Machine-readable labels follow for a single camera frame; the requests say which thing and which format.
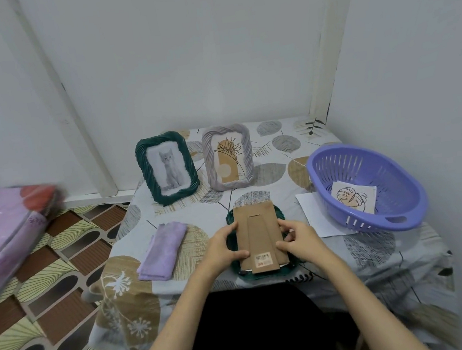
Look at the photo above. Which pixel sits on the person's left hand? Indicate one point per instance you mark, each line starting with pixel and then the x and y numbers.
pixel 219 255

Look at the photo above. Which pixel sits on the person's right hand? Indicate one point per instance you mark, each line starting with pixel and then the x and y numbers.
pixel 310 249

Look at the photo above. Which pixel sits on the brown cardboard frame backing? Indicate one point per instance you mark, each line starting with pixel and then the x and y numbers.
pixel 258 232

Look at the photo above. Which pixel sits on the white paper black line drawing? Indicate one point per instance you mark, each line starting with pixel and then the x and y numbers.
pixel 302 200

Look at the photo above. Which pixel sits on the purple cloth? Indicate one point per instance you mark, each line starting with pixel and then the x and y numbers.
pixel 163 251

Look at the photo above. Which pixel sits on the leaf drawing print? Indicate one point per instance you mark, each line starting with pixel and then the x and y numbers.
pixel 354 198

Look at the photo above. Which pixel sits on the white paper grey drawing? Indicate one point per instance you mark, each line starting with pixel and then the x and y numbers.
pixel 168 167

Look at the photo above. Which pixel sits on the person's right forearm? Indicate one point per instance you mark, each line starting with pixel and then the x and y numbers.
pixel 371 310

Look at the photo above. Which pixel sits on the person's left forearm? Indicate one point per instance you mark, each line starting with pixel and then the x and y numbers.
pixel 170 337

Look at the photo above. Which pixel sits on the leaf patterned tablecloth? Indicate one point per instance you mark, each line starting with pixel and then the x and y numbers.
pixel 280 167

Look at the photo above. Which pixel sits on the black trousers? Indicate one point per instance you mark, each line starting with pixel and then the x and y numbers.
pixel 265 331

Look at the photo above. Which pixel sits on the purple plastic basket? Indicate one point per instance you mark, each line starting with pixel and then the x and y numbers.
pixel 399 195

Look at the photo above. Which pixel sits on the purple mattress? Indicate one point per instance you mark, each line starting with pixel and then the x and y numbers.
pixel 1 240

